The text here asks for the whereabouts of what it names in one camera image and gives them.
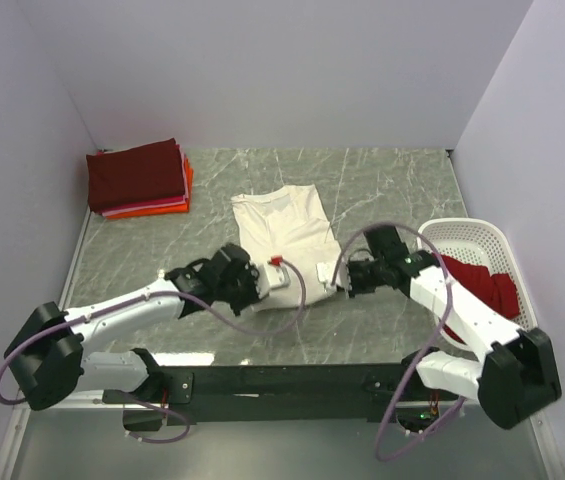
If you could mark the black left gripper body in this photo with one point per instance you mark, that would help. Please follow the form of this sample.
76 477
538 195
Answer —
239 293

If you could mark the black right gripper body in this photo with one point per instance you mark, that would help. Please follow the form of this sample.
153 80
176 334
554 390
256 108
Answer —
365 276

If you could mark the white t shirt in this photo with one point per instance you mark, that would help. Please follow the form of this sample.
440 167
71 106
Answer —
292 223

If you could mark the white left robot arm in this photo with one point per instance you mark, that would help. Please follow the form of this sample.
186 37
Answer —
58 352

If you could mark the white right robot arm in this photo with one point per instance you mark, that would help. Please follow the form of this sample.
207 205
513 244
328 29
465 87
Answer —
513 373

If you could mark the orange folded shirt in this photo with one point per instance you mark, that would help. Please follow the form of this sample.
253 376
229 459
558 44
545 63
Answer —
182 200

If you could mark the pink folded shirt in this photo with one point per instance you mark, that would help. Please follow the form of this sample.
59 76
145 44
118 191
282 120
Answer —
175 201

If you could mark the lilac folded shirt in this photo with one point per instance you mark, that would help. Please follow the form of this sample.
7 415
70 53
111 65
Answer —
112 214

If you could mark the white perforated plastic basket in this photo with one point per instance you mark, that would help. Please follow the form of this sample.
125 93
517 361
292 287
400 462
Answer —
471 325

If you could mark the dark red folded shirt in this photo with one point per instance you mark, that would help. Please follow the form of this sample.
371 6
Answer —
141 174

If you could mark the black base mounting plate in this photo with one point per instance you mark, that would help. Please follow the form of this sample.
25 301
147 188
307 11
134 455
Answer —
297 392

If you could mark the red t shirt in basket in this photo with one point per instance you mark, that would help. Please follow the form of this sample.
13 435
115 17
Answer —
497 291

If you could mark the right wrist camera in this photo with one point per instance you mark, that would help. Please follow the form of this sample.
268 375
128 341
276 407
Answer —
332 277

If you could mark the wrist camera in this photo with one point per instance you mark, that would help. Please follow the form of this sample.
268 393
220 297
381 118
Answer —
273 280
332 277

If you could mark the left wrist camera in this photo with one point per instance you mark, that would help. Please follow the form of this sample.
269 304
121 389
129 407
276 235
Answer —
273 280

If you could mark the aluminium rail frame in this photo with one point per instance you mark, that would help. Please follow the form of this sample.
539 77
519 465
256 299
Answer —
112 255

